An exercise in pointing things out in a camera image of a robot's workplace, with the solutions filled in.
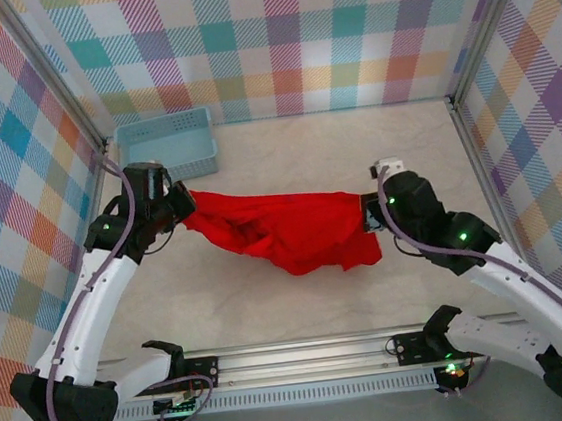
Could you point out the aluminium frame post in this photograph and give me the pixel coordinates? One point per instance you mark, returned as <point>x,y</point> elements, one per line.
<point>45,74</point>
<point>492,22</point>

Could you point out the controller circuit board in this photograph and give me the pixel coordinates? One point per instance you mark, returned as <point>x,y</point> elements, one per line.
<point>176,406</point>
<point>451,371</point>

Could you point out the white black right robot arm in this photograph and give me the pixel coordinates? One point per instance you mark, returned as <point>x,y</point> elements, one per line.
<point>510,287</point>

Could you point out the right controller circuit board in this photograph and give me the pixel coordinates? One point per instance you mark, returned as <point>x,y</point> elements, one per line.
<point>451,371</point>

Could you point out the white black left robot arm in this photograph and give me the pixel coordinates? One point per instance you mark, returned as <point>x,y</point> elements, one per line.
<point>108,289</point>

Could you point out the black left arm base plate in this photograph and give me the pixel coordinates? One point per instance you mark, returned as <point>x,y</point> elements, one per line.
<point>202,369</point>

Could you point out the left controller circuit board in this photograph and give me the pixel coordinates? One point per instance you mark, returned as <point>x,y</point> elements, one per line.
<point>176,406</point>

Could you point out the light blue plastic basket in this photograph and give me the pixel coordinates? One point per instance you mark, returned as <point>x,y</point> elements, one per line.
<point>168,142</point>

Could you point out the aluminium side rail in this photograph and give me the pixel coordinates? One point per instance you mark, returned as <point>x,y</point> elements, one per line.
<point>481,174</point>
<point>98,189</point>

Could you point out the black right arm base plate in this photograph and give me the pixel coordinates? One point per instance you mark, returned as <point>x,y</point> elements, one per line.
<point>411,347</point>

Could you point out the red t-shirt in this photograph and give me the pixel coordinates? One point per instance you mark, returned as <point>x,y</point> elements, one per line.
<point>303,228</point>

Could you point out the wide aluminium mounting rail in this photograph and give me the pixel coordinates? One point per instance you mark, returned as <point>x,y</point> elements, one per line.
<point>301,359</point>

